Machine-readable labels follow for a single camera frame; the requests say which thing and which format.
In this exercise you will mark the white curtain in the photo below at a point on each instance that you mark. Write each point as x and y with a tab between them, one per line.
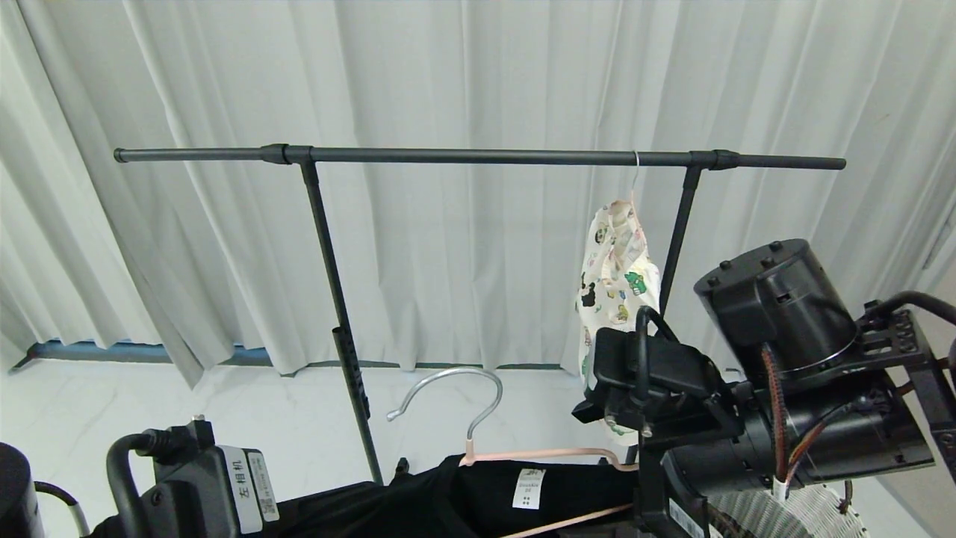
448	284

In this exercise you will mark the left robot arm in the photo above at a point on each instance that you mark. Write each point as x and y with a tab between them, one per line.
15	493

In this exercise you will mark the pink clothes hanger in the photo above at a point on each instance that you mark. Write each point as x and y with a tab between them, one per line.
635	179
538	453

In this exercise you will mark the black garment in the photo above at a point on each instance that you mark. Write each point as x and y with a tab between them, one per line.
448	501

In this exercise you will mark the cream printed garment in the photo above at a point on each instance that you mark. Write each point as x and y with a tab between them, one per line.
616	269

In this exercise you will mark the white laundry basket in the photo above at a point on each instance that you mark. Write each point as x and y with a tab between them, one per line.
784	515

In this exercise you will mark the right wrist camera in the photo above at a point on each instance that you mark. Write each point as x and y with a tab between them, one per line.
665	373

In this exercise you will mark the black clothes rack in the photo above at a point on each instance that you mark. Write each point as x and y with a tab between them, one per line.
448	156

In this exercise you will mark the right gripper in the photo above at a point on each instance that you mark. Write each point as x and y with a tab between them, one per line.
702	467

